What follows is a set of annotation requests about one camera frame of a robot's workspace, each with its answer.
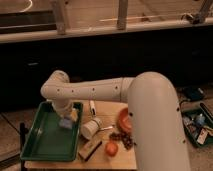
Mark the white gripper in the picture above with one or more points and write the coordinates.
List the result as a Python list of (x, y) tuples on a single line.
[(71, 114)]

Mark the blue sponge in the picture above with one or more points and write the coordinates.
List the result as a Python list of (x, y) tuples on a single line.
[(66, 123)]

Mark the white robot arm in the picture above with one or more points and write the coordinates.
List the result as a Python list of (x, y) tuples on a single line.
[(153, 108)]

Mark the green plastic tray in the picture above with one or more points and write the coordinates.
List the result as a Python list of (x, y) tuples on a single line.
[(47, 141)]

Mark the white cup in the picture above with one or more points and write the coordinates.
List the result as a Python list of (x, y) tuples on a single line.
[(89, 129)]

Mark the wooden block eraser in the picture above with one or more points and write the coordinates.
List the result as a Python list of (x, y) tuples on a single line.
[(89, 148)]

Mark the metal spoon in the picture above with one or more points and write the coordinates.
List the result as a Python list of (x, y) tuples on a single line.
[(106, 128)]

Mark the orange bowl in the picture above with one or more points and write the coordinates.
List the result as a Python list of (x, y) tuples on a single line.
[(123, 121)]

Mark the orange fruit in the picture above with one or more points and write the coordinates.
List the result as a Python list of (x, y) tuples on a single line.
[(111, 148)]

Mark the bunch of dark grapes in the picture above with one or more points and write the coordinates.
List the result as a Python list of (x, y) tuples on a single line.
[(124, 138)]

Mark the green bin with items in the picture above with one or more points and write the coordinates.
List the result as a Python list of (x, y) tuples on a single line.
[(198, 125)]

